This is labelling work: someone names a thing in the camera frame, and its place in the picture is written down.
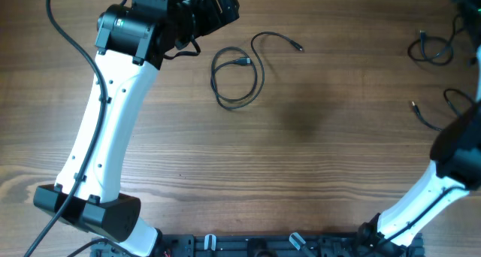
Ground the black USB-A cable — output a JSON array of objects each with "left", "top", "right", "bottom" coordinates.
[{"left": 209, "top": 31, "right": 304, "bottom": 111}]

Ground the black micro-USB cable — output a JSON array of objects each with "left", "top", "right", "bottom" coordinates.
[{"left": 407, "top": 12, "right": 467, "bottom": 67}]

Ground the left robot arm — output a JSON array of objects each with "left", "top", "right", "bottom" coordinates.
[{"left": 33, "top": 0, "right": 240, "bottom": 256}]

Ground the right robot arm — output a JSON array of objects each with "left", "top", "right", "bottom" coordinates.
[{"left": 352, "top": 0, "right": 480, "bottom": 256}]

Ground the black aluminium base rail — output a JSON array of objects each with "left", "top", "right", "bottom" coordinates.
[{"left": 89, "top": 232, "right": 425, "bottom": 257}]

